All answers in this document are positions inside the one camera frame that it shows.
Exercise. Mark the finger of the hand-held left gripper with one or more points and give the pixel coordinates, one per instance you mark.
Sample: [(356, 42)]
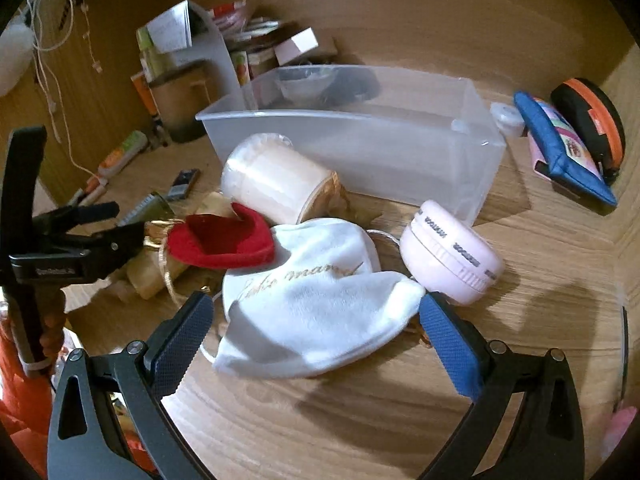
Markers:
[(117, 245), (95, 211)]

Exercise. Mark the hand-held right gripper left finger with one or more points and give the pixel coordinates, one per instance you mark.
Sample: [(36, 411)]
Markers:
[(182, 345)]

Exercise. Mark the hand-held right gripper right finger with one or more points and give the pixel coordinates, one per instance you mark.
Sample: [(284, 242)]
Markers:
[(450, 345)]

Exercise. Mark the pink round case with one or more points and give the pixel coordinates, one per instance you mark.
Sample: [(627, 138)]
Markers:
[(445, 255)]

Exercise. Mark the red cloth pouch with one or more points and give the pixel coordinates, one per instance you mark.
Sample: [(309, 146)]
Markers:
[(220, 242)]

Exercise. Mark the white cloth pouch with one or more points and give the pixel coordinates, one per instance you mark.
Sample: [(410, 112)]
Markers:
[(310, 300)]

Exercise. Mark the white cylindrical jar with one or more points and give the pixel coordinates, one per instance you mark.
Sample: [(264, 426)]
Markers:
[(270, 180)]

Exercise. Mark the gold bead trinket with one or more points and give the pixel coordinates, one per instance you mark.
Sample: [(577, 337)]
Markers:
[(332, 195)]

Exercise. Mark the clear plastic storage box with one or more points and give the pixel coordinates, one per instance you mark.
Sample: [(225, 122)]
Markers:
[(400, 160)]

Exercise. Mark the person's left forearm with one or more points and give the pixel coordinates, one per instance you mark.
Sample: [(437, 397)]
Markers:
[(17, 410)]

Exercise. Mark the wooden desktop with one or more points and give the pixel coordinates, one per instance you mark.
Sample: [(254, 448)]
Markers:
[(350, 435)]

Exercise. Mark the person's left hand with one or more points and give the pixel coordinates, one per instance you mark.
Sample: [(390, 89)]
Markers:
[(51, 327)]

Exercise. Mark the small white orange tube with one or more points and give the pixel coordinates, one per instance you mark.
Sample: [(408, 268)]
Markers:
[(92, 191)]

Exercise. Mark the green and orange tube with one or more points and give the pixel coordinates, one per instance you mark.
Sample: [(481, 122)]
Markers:
[(122, 152)]

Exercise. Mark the small dark rectangular item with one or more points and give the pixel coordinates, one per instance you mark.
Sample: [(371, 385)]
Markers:
[(182, 182)]

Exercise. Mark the orange book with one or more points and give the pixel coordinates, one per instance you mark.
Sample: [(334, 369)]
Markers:
[(145, 92)]

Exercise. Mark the brown mug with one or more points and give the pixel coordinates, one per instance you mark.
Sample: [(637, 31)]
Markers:
[(177, 105)]

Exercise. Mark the white plush toy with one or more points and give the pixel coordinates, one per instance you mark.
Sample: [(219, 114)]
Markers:
[(12, 55)]

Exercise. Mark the white paper booklet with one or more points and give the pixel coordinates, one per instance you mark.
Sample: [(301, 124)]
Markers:
[(170, 27)]

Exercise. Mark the fruit print box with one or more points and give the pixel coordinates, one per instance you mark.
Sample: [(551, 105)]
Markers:
[(241, 67)]

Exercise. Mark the pink flat case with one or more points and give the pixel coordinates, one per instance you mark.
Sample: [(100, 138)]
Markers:
[(539, 157)]

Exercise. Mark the blue patchwork pencil pouch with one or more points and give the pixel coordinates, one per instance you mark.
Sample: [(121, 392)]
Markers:
[(565, 160)]

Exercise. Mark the small white round container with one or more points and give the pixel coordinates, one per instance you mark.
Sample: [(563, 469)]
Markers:
[(506, 117)]

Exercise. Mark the clear plastic bowl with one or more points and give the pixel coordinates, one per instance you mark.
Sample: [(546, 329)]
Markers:
[(305, 85)]

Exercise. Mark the white cardboard box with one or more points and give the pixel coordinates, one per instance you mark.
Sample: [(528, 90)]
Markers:
[(300, 45)]

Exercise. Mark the black and orange round case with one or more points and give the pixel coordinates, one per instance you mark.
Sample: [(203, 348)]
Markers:
[(595, 115)]

